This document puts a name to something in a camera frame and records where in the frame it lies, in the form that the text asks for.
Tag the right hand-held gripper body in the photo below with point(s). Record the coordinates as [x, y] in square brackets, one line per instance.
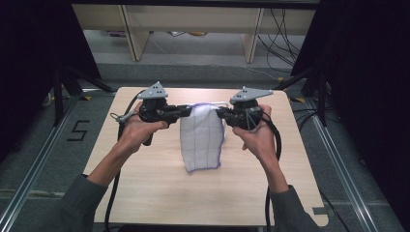
[246, 112]

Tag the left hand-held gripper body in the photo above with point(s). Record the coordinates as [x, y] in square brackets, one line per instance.
[154, 108]

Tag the white checked towel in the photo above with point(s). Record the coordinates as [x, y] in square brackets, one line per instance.
[201, 138]

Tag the person's left hand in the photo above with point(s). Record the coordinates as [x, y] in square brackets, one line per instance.
[137, 132]

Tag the person's right hand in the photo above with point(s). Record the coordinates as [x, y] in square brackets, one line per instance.
[261, 141]

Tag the black metal stand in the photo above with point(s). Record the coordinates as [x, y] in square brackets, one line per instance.
[322, 96]
[58, 96]

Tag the yellow flat object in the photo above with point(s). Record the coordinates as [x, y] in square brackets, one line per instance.
[197, 33]

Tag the beige wooden desk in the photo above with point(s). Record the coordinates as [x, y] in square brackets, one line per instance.
[193, 19]

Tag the grey tape strip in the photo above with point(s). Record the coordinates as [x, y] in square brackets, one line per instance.
[319, 211]

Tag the black curtain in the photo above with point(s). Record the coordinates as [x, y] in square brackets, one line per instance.
[29, 64]
[370, 80]

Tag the aluminium floor rail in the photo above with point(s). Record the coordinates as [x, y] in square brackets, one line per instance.
[338, 170]
[32, 174]

